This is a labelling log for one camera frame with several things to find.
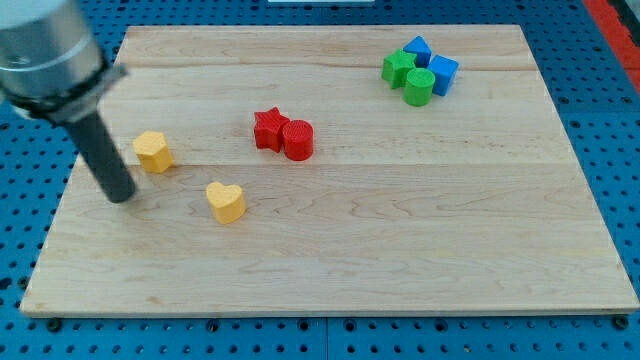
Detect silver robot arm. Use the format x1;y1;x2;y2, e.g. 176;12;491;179
1;0;127;124

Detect yellow heart block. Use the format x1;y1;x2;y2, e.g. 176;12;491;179
205;182;246;224

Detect wooden board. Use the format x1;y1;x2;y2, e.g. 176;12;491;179
21;25;639;318

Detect red cylinder block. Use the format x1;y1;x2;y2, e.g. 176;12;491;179
282;120;314;161

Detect red star block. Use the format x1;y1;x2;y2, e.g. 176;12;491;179
253;107;290;153

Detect green star block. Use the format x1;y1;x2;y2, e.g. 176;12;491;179
381;49;417;89

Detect green cylinder block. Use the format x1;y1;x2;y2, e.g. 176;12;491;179
403;68;436;107

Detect blue cube block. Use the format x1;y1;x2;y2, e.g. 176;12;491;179
427;55;459;96

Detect blue triangle block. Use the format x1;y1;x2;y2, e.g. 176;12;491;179
403;35;432;68

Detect yellow hexagon block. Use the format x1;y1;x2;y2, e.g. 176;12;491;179
133;131;174;173

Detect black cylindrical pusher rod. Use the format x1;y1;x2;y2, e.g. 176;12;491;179
65;112;136;203

